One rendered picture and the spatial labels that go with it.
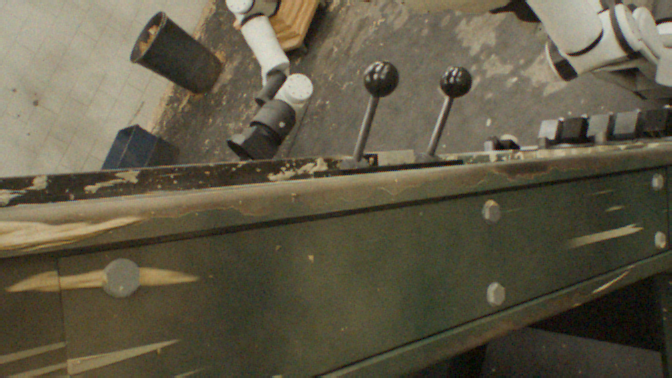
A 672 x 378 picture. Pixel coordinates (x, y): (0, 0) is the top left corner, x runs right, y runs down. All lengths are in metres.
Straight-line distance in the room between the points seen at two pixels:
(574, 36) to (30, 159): 5.45
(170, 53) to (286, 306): 5.08
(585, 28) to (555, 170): 0.56
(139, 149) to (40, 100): 1.24
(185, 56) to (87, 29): 1.27
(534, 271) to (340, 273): 0.17
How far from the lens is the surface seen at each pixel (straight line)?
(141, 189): 1.13
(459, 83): 0.70
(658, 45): 1.83
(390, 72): 0.62
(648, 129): 1.42
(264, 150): 1.40
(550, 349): 2.21
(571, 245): 0.47
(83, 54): 6.27
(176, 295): 0.26
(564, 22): 0.98
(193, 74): 5.44
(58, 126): 6.12
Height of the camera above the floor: 1.88
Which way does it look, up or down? 35 degrees down
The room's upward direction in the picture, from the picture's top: 58 degrees counter-clockwise
